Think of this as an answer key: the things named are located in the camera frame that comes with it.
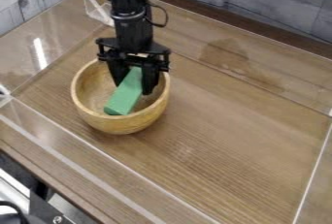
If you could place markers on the black metal frame bracket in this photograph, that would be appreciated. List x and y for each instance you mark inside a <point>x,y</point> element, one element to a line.
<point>54,210</point>

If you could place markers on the clear acrylic corner bracket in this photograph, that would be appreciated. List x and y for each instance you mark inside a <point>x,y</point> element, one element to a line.
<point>97,12</point>

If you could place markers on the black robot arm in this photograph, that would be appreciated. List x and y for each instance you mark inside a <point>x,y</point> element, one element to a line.
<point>133,6</point>

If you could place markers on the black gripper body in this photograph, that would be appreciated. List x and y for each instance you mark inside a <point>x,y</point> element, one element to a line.
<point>132,44</point>

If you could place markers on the clear acrylic tray wall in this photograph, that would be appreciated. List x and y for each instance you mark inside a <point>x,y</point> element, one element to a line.
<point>238,154</point>

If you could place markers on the wooden bowl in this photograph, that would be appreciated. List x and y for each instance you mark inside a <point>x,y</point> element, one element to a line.
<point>92,86</point>

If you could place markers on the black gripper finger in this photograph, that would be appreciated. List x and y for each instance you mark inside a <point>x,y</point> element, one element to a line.
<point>117,69</point>
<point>149,77</point>

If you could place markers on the green rectangular block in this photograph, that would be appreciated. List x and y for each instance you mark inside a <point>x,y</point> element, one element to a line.
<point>125,94</point>

